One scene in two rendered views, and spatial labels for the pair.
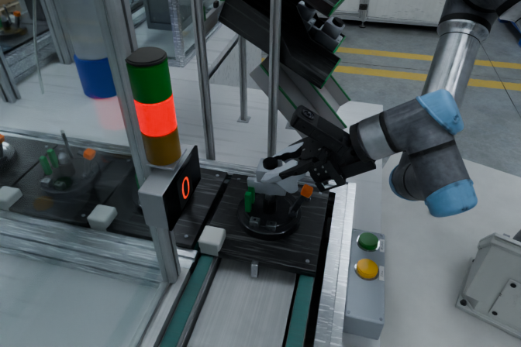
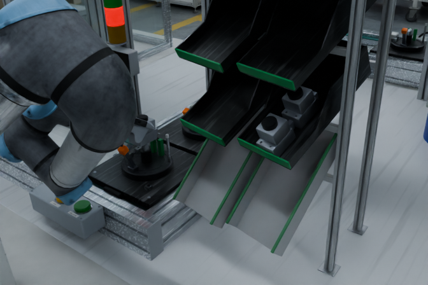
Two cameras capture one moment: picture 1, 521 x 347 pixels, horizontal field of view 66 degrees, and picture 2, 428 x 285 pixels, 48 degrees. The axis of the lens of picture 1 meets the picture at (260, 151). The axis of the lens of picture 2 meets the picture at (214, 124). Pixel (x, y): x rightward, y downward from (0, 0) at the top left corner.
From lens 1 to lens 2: 156 cm
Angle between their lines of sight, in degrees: 90
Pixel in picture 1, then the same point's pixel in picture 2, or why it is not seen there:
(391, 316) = (44, 240)
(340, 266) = not seen: hidden behind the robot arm
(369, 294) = (49, 193)
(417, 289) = (45, 266)
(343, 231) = (104, 200)
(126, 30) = not seen: outside the picture
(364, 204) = (151, 276)
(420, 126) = not seen: hidden behind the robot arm
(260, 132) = (323, 235)
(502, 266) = not seen: outside the picture
